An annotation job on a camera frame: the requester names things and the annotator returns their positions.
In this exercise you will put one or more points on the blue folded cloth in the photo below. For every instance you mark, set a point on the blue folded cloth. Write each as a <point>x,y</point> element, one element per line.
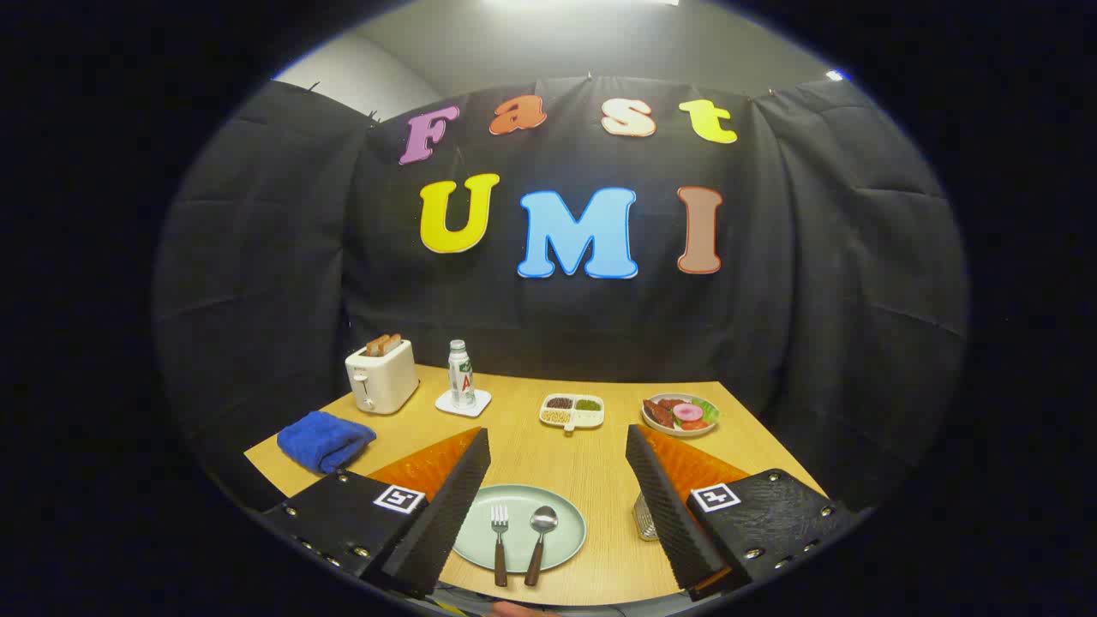
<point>326,441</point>

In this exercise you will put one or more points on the pale green round plate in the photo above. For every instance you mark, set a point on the pale green round plate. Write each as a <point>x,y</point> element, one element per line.
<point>517,531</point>

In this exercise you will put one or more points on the black backdrop cloth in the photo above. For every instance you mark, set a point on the black backdrop cloth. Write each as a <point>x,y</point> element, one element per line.
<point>814,300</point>

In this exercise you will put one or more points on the pile of green beans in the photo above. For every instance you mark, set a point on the pile of green beans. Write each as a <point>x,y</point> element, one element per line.
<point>588,404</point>

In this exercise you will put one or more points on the brown bread slice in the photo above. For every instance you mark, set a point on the brown bread slice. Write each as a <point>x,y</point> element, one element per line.
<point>375,347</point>
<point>392,343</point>

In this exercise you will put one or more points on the large brown meat slice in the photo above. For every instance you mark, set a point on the large brown meat slice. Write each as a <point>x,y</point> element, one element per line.
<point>658,415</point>

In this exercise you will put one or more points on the white food plate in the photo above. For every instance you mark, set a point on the white food plate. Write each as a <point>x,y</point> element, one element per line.
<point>677,432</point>

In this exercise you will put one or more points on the red tomato slice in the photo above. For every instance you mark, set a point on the red tomato slice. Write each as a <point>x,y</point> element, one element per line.
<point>694,425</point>

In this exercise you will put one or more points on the white divided dish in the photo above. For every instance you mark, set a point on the white divided dish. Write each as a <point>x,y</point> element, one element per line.
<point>572,418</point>

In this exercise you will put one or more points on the pile of yellow soybeans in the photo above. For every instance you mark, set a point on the pile of yellow soybeans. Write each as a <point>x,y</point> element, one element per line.
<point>555,416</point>

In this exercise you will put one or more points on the white square coaster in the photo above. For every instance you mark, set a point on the white square coaster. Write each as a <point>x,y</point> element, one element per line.
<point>480,403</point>

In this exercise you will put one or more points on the pink ham slice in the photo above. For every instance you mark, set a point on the pink ham slice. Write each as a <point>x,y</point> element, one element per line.
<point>687,412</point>

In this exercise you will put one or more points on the white toaster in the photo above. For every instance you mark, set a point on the white toaster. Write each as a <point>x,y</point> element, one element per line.
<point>381,381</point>

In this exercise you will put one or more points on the pile of dark red beans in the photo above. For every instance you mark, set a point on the pile of dark red beans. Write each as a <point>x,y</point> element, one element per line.
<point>560,401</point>

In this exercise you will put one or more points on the green lettuce leaf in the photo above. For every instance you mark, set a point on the green lettuce leaf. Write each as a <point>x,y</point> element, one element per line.
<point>710,410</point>

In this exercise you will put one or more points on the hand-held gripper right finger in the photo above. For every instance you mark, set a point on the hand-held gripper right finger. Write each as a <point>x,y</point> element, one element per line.
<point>673,523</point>

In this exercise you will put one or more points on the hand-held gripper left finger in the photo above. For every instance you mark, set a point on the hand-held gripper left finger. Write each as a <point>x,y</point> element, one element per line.
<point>446,523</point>

